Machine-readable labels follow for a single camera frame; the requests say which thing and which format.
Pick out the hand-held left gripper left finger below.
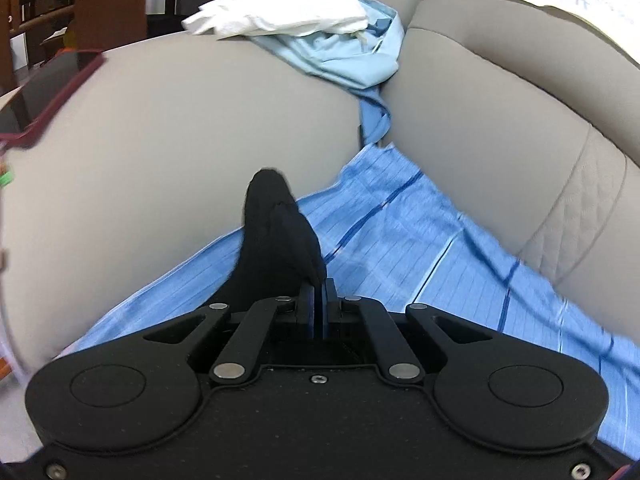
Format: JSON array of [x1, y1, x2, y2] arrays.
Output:
[[142, 282, 317, 387]]

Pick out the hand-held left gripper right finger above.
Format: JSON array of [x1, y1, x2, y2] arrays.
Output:
[[321, 277, 496, 387]]

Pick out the black pants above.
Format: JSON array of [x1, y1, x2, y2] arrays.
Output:
[[216, 167, 329, 311]]

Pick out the blue checked bed sheet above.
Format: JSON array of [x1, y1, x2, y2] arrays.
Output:
[[50, 142, 640, 466]]

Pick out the grey leather sofa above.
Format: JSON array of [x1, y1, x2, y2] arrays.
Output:
[[0, 0, 640, 376]]

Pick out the light blue garment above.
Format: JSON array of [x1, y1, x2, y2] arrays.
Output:
[[220, 0, 406, 150]]

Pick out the white cloth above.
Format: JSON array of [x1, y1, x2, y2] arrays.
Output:
[[181, 0, 369, 40]]

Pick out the phone in dark red case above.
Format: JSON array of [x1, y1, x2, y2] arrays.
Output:
[[0, 49, 107, 150]]

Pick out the brown wooden cabinet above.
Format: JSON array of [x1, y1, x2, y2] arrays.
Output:
[[0, 0, 267, 97]]

